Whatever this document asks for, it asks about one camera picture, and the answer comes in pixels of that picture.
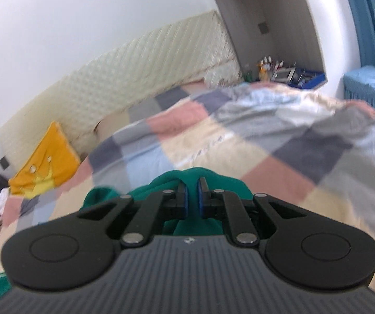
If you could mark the blue storage box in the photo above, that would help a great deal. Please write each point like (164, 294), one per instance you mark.
(311, 78)

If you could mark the small white picture frame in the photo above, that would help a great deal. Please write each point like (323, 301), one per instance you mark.
(283, 76)

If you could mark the green hoodie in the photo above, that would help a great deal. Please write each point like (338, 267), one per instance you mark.
(200, 172)

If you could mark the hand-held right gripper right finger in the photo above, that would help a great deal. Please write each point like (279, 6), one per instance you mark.
(203, 201)

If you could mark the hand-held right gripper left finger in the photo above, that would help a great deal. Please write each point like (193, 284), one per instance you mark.
(182, 201)

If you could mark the checkered pillow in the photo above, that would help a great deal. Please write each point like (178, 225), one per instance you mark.
(107, 126)

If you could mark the checkered quilt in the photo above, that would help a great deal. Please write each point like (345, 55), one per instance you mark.
(239, 130)

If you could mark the grey wall switch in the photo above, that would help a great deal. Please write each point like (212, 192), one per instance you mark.
(263, 28)

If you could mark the grey wall socket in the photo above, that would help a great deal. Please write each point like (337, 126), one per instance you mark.
(3, 164)

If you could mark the row of cosmetic bottles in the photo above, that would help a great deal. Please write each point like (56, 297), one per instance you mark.
(267, 68)

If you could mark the yellow crown pillow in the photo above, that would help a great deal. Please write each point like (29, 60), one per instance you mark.
(48, 157)

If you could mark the cream quilted headboard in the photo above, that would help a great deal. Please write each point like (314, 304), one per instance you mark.
(135, 68)

